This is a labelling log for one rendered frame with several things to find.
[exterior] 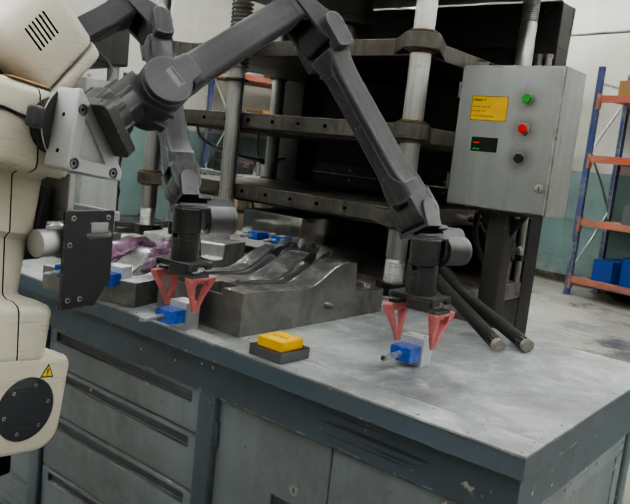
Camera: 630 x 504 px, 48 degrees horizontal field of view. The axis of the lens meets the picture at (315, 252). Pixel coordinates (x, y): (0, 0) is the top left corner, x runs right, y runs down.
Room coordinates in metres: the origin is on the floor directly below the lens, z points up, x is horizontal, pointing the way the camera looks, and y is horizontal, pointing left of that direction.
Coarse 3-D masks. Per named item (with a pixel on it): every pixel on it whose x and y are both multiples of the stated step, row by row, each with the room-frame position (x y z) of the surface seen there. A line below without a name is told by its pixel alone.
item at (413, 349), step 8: (408, 336) 1.31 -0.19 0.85; (416, 336) 1.31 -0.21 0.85; (424, 336) 1.32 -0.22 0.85; (392, 344) 1.29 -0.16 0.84; (400, 344) 1.29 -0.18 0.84; (408, 344) 1.30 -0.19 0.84; (416, 344) 1.30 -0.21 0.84; (424, 344) 1.29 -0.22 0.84; (392, 352) 1.26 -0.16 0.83; (400, 352) 1.27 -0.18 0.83; (408, 352) 1.26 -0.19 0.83; (416, 352) 1.28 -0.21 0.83; (424, 352) 1.30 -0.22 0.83; (384, 360) 1.23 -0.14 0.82; (400, 360) 1.27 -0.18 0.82; (408, 360) 1.26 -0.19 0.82; (416, 360) 1.28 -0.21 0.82; (424, 360) 1.30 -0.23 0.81
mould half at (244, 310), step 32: (256, 256) 1.71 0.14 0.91; (288, 256) 1.68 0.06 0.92; (224, 288) 1.40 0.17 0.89; (256, 288) 1.43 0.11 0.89; (288, 288) 1.49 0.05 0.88; (320, 288) 1.55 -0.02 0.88; (352, 288) 1.65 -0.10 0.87; (224, 320) 1.39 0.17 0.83; (256, 320) 1.40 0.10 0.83; (288, 320) 1.48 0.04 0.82; (320, 320) 1.56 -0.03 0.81
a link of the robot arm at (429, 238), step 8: (416, 240) 1.29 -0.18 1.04; (424, 240) 1.29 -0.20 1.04; (432, 240) 1.29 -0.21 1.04; (440, 240) 1.31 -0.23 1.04; (448, 240) 1.32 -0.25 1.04; (416, 248) 1.29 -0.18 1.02; (424, 248) 1.29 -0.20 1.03; (432, 248) 1.29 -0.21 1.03; (440, 248) 1.30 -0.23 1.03; (416, 256) 1.29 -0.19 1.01; (424, 256) 1.29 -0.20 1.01; (432, 256) 1.29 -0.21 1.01; (440, 256) 1.33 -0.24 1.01; (416, 264) 1.29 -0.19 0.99; (424, 264) 1.29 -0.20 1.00; (432, 264) 1.29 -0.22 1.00
